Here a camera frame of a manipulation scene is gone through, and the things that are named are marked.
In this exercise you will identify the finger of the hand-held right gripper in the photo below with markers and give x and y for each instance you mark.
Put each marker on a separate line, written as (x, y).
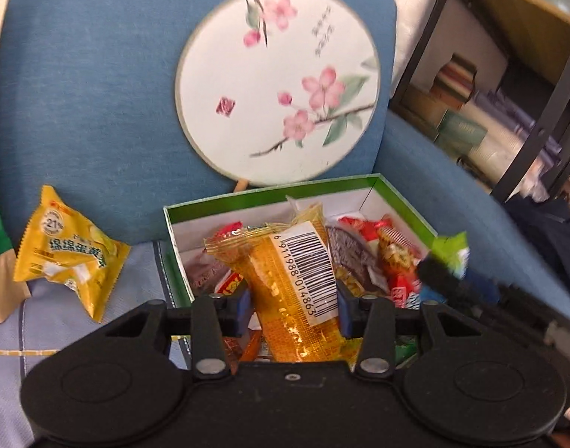
(436, 273)

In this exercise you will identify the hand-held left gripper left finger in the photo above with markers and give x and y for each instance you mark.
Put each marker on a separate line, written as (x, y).
(240, 309)

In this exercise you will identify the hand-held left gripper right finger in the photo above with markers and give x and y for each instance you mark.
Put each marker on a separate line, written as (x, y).
(344, 309)

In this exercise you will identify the green snack packet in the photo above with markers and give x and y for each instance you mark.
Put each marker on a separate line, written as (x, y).
(450, 247)

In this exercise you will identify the orange snack packet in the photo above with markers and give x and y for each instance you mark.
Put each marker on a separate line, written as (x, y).
(250, 347)

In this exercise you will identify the golden yellow snack packet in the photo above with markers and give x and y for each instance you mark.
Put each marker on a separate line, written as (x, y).
(285, 317)

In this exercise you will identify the red snack packet yellow print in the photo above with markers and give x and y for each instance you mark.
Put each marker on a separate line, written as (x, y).
(224, 233)

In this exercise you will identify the green cardboard box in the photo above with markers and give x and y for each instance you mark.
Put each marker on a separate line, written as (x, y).
(341, 196)

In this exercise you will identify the mauve snack packet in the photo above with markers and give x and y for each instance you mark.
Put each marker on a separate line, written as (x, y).
(203, 273)

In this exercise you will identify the dark blue cloth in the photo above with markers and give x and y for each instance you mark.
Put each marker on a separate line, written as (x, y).
(542, 214)

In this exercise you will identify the row of books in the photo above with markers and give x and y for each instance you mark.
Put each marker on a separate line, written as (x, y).
(462, 133)

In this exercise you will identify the black metal shelf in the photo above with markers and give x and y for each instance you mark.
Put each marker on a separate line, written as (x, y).
(543, 116)

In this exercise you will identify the round floral fan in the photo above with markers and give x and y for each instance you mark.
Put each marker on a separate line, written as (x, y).
(266, 102)

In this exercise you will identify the striped light blue blanket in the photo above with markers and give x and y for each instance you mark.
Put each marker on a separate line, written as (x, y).
(33, 336)

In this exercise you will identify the white foam roll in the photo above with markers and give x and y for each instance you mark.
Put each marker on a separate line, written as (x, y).
(411, 4)

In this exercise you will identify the blue sofa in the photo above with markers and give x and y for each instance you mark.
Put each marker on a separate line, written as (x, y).
(79, 79)

